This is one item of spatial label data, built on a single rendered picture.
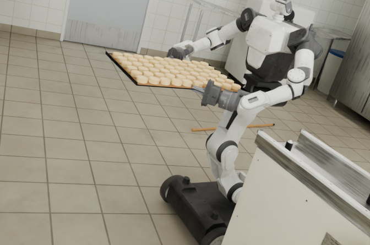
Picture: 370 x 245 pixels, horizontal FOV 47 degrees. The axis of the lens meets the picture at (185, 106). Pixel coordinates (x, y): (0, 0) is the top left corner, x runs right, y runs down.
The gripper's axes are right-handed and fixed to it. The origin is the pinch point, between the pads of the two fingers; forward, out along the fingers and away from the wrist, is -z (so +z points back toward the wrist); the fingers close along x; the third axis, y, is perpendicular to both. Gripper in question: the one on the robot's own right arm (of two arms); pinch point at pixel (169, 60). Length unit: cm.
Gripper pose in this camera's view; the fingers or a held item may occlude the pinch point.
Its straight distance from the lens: 229.6
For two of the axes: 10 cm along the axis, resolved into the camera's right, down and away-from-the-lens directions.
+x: 2.6, -9.0, -3.5
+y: 9.3, 3.4, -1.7
